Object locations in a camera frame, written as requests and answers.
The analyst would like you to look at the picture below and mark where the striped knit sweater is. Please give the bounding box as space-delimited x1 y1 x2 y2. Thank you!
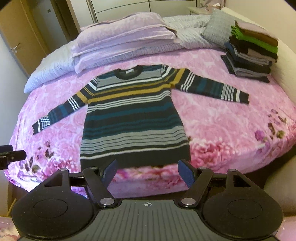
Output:
32 65 249 169

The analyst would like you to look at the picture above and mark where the wooden wardrobe door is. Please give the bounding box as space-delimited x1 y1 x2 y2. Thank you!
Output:
1 0 50 76

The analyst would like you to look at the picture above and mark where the lilac folded sheet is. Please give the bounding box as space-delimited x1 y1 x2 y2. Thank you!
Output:
74 39 183 74

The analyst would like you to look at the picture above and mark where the stack of folded clothes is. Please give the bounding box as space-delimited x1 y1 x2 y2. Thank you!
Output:
221 20 278 83

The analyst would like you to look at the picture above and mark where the grey knit cushion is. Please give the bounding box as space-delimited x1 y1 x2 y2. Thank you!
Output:
201 9 237 49

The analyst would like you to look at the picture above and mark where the lilac pillow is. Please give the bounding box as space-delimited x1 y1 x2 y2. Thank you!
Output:
76 12 176 48

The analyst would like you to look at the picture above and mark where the cream padded bed frame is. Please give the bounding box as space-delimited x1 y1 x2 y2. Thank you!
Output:
220 6 296 214

